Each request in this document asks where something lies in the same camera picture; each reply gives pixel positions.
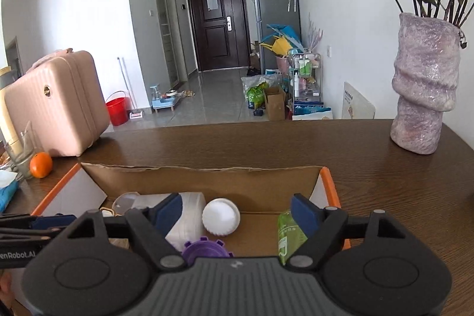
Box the clear glass cup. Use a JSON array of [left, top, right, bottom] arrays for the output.
[[0, 121, 38, 180]]

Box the purple ribbed cap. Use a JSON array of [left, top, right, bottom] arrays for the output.
[[182, 236, 235, 267]]

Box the red cardboard box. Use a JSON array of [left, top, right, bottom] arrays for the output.
[[31, 162, 351, 262]]

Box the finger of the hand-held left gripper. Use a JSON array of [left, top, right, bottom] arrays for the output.
[[0, 229, 64, 243], [0, 214, 78, 231]]

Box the grey interior door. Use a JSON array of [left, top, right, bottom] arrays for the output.
[[153, 0, 182, 84]]

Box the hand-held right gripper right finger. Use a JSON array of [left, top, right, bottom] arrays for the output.
[[285, 194, 417, 270]]

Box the white mop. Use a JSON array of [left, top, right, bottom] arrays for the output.
[[117, 56, 143, 119]]

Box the green transparent bottle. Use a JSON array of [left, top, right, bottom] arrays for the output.
[[277, 211, 309, 267]]

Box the purple textured vase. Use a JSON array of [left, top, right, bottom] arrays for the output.
[[390, 13, 462, 155]]

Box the yellow thermos jug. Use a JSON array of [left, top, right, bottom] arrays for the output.
[[0, 66, 23, 154]]

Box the white board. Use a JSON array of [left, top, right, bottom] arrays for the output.
[[342, 81, 376, 120]]

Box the blue and yellow toy pile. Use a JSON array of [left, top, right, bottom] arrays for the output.
[[259, 23, 308, 56]]

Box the pink suitcase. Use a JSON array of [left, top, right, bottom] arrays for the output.
[[3, 48, 111, 158]]

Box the green plastic bag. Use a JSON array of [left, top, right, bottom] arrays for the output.
[[246, 82, 269, 110]]

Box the large white ribbed lid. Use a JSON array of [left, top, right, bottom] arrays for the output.
[[201, 198, 241, 236]]

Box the orange fruit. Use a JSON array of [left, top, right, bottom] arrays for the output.
[[29, 152, 53, 179]]

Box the brown cardboard carton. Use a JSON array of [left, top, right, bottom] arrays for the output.
[[263, 86, 287, 121]]

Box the red bucket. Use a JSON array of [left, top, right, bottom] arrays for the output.
[[105, 90, 132, 126]]

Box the blue pet feeder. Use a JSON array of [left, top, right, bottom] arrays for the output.
[[150, 82, 182, 113]]

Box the pink bucket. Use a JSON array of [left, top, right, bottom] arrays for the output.
[[276, 55, 293, 74]]

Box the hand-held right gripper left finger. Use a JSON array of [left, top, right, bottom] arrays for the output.
[[55, 193, 186, 272]]

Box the dark brown entrance door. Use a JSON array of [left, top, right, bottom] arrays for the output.
[[185, 0, 253, 73]]

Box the blue tissue pack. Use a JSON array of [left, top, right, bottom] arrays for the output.
[[0, 169, 19, 214]]

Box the blue flat package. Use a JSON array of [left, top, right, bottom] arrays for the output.
[[292, 101, 333, 121]]

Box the metal trolley rack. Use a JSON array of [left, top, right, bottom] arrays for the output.
[[286, 52, 325, 108]]

